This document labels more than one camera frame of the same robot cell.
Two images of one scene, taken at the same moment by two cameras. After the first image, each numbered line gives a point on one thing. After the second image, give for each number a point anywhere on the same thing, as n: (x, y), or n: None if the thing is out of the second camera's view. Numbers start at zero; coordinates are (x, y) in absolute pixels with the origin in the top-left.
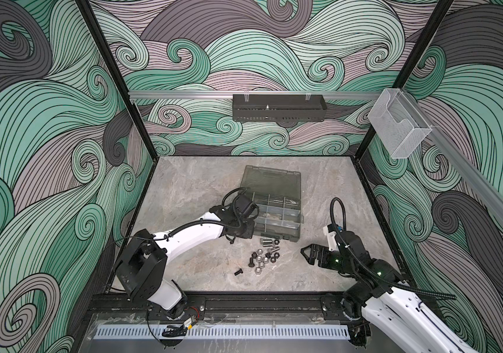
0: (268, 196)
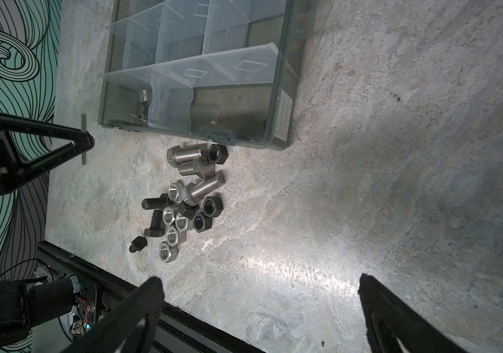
0: (223, 70)
